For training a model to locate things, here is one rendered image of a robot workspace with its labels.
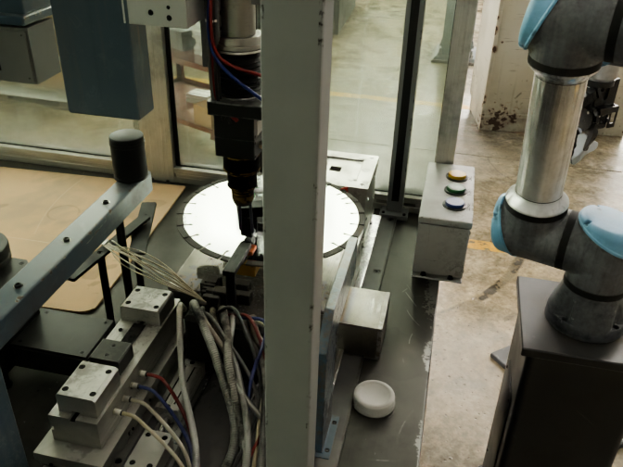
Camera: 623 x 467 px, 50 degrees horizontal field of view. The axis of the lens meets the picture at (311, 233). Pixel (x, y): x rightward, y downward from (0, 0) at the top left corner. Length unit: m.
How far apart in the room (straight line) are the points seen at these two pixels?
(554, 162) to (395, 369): 0.46
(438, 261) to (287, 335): 0.93
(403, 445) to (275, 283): 0.64
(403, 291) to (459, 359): 1.04
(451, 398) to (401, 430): 1.16
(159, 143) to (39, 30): 0.76
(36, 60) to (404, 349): 0.79
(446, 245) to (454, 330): 1.16
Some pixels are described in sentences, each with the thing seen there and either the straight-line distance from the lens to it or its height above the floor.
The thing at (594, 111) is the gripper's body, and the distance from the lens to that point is 1.66.
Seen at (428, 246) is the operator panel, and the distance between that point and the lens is 1.42.
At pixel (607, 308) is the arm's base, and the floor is 0.82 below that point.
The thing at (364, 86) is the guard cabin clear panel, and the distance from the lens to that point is 1.61.
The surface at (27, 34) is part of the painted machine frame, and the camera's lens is 1.09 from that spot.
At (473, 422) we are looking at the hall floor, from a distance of 2.22.
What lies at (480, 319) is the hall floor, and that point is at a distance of 2.63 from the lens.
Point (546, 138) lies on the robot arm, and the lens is 1.22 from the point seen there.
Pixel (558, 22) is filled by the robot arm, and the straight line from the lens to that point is 1.12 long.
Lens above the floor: 1.57
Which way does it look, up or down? 31 degrees down
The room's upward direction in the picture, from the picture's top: 2 degrees clockwise
